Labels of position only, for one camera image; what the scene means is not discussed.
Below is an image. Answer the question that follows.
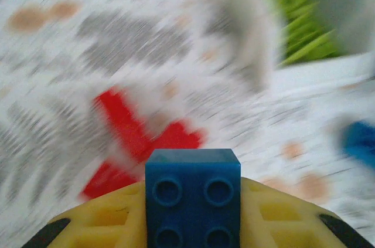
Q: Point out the green lego brick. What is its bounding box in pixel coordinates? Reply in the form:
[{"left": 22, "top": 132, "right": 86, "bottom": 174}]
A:
[{"left": 268, "top": 0, "right": 342, "bottom": 66}]

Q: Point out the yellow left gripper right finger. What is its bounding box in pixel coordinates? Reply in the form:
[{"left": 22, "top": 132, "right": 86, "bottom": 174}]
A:
[{"left": 240, "top": 177, "right": 375, "bottom": 248}]

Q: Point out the blue lego brick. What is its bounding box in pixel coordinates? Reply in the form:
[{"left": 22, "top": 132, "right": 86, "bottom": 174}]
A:
[
  {"left": 341, "top": 120, "right": 375, "bottom": 169},
  {"left": 145, "top": 148, "right": 243, "bottom": 248}
]

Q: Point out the white plastic container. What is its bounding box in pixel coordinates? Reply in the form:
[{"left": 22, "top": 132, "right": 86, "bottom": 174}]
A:
[{"left": 204, "top": 0, "right": 375, "bottom": 90}]

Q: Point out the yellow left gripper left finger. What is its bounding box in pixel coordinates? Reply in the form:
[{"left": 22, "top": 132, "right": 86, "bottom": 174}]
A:
[{"left": 22, "top": 182, "right": 147, "bottom": 248}]

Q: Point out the red lego brick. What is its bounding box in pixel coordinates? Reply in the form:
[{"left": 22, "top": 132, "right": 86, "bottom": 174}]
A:
[
  {"left": 79, "top": 159, "right": 141, "bottom": 202},
  {"left": 152, "top": 120, "right": 206, "bottom": 155},
  {"left": 93, "top": 88, "right": 153, "bottom": 161}
]

